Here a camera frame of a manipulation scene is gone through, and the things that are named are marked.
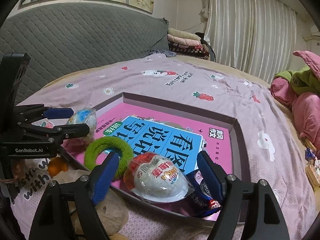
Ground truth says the blue Oreo cookie packet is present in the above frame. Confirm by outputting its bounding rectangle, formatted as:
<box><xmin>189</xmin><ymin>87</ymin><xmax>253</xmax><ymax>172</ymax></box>
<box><xmin>186</xmin><ymin>170</ymin><xmax>221</xmax><ymax>218</ymax></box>

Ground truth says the green knitted ring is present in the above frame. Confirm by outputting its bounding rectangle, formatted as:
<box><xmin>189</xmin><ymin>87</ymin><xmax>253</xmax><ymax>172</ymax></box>
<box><xmin>83</xmin><ymin>135</ymin><xmax>134</xmax><ymax>182</ymax></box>

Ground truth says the orange tangerine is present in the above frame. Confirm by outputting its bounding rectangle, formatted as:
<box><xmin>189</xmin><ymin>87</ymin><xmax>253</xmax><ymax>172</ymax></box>
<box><xmin>47</xmin><ymin>157</ymin><xmax>68</xmax><ymax>177</ymax></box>

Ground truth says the red-white surprise egg toy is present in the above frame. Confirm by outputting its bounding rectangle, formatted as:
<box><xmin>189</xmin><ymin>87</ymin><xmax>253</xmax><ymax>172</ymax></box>
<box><xmin>123</xmin><ymin>152</ymin><xmax>194</xmax><ymax>203</ymax></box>

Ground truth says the beige mesh drawstring pouch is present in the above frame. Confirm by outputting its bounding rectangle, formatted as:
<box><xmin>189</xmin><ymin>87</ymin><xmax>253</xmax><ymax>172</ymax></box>
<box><xmin>53</xmin><ymin>170</ymin><xmax>129</xmax><ymax>239</ymax></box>

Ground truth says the person's left hand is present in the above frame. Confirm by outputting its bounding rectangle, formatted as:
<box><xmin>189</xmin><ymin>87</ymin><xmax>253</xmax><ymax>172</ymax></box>
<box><xmin>1</xmin><ymin>159</ymin><xmax>25</xmax><ymax>184</ymax></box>

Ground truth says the grey shallow cardboard box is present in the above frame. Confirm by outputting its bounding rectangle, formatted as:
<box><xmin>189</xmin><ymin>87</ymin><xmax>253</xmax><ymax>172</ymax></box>
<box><xmin>58</xmin><ymin>91</ymin><xmax>252</xmax><ymax>224</ymax></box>

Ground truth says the pink and blue book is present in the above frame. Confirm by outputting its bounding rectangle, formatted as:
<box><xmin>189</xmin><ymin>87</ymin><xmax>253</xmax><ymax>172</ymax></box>
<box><xmin>72</xmin><ymin>102</ymin><xmax>233</xmax><ymax>222</ymax></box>

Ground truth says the lilac strawberry print bedsheet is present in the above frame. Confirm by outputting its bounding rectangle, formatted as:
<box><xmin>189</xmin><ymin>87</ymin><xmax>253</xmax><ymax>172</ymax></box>
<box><xmin>23</xmin><ymin>54</ymin><xmax>316</xmax><ymax>239</ymax></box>

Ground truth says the grey quilted headboard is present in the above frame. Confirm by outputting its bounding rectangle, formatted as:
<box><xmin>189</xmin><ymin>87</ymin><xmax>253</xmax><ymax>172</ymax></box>
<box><xmin>1</xmin><ymin>3</ymin><xmax>169</xmax><ymax>103</ymax></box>

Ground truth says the pink quilted comforter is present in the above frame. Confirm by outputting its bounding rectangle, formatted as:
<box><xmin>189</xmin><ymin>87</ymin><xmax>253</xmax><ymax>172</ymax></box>
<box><xmin>270</xmin><ymin>50</ymin><xmax>319</xmax><ymax>150</ymax></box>

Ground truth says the green garment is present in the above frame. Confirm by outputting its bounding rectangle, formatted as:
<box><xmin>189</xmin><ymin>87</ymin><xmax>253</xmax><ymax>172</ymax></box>
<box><xmin>274</xmin><ymin>65</ymin><xmax>320</xmax><ymax>95</ymax></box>

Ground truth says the stack of folded blankets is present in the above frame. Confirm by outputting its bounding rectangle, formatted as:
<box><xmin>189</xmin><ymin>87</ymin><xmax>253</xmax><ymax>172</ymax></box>
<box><xmin>167</xmin><ymin>28</ymin><xmax>212</xmax><ymax>61</ymax></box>

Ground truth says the white pleated curtain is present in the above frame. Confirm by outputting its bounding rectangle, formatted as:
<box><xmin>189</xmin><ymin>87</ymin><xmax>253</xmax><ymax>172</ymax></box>
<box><xmin>202</xmin><ymin>0</ymin><xmax>297</xmax><ymax>83</ymax></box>

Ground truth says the white wall air conditioner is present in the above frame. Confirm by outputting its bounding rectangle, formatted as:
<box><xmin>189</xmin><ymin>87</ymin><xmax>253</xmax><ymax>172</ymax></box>
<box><xmin>310</xmin><ymin>25</ymin><xmax>320</xmax><ymax>36</ymax></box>

